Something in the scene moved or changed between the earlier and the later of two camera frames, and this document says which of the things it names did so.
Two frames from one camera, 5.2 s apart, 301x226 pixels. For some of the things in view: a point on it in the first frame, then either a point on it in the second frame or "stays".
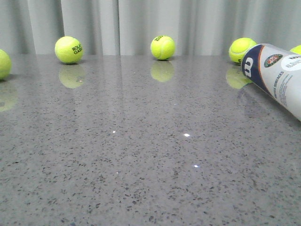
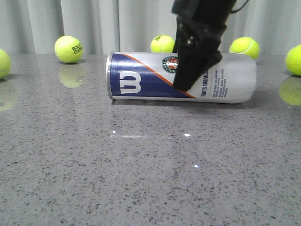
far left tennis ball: (5, 65) stays
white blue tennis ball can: (275, 73) -> (148, 76)
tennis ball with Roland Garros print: (68, 49) stays
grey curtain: (129, 27) stays
